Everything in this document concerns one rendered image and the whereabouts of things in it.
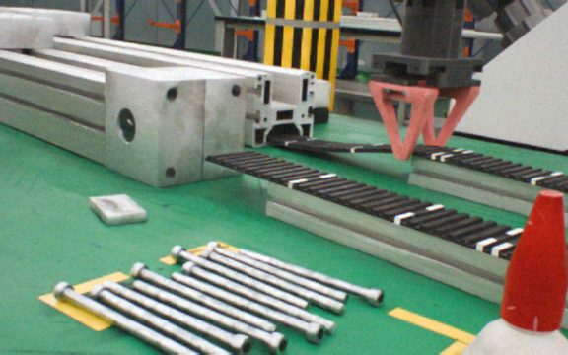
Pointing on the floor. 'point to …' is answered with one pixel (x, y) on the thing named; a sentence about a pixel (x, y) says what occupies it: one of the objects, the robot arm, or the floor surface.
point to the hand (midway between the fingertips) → (418, 148)
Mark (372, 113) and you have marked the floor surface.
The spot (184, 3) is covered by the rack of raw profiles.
